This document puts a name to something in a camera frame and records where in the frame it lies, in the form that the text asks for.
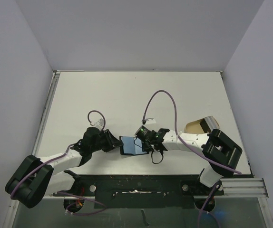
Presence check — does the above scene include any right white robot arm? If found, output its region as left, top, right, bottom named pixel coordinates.
left=135, top=125, right=243, bottom=194

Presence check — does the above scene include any black leather card holder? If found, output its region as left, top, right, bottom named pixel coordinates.
left=119, top=136, right=149, bottom=156

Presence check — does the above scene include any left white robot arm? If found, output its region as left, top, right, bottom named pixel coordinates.
left=5, top=127, right=123, bottom=209

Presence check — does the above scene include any purple cable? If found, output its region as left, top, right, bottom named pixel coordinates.
left=141, top=90, right=242, bottom=175
left=10, top=110, right=107, bottom=216

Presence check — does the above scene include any left aluminium rail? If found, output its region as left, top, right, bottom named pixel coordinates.
left=32, top=71, right=60, bottom=155

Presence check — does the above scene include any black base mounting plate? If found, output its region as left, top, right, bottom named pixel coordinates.
left=67, top=175, right=211, bottom=209

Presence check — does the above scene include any beige card tray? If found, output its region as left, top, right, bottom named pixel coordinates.
left=184, top=118, right=204, bottom=134

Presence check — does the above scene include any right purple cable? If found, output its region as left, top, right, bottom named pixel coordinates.
left=141, top=90, right=242, bottom=175

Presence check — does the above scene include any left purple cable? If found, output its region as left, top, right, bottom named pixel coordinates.
left=10, top=110, right=107, bottom=216

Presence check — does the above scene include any black looped wrist cable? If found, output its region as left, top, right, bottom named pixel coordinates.
left=151, top=149, right=165, bottom=164

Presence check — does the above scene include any aluminium rail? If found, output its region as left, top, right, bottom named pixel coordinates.
left=221, top=178, right=269, bottom=198
left=32, top=71, right=60, bottom=155

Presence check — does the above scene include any right aluminium rail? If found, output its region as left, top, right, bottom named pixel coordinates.
left=221, top=178, right=269, bottom=198

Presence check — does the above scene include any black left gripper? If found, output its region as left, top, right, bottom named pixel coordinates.
left=90, top=129, right=123, bottom=152

